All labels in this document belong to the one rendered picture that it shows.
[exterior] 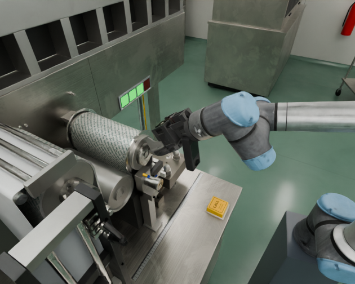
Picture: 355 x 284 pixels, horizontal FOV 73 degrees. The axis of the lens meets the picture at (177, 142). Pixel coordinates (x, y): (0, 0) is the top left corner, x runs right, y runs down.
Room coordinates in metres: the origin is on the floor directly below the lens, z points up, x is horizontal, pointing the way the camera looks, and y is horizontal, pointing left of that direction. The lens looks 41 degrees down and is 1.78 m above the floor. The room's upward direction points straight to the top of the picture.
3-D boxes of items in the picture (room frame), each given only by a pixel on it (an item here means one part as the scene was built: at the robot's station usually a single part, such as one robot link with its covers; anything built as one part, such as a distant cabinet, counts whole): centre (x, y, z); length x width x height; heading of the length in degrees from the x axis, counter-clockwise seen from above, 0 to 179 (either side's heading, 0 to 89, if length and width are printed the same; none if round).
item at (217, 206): (0.58, -0.17, 0.91); 0.07 x 0.07 x 0.02; 61
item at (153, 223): (0.50, 0.10, 1.05); 0.06 x 0.05 x 0.31; 61
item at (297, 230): (0.44, -0.52, 0.95); 0.15 x 0.15 x 0.10
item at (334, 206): (0.44, -0.52, 1.07); 0.13 x 0.12 x 0.14; 161
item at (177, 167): (0.79, 0.17, 1.00); 0.40 x 0.16 x 0.06; 61
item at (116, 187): (0.51, 0.28, 1.17); 0.26 x 0.12 x 0.12; 61
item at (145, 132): (0.55, 0.12, 1.25); 0.15 x 0.01 x 0.15; 151
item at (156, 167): (0.58, 0.10, 1.13); 0.09 x 0.06 x 0.03; 151
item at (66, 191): (0.32, 0.22, 1.33); 0.06 x 0.06 x 0.06; 61
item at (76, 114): (0.68, 0.33, 1.25); 0.15 x 0.01 x 0.15; 151
